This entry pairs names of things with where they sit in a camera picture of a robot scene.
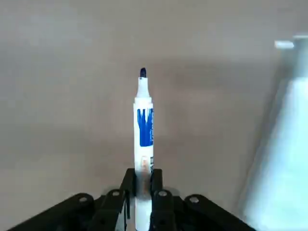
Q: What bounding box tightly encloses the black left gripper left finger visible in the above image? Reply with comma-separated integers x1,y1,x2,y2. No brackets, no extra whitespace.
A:
7,168,137,231

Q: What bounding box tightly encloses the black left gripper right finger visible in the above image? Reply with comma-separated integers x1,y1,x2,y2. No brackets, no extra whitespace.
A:
150,168,253,231

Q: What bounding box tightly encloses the white blue whiteboard marker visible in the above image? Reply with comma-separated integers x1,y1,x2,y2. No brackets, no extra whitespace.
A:
133,67,154,231

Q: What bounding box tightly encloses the silver framed whiteboard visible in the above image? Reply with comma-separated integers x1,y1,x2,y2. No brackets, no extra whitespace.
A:
240,35,308,231

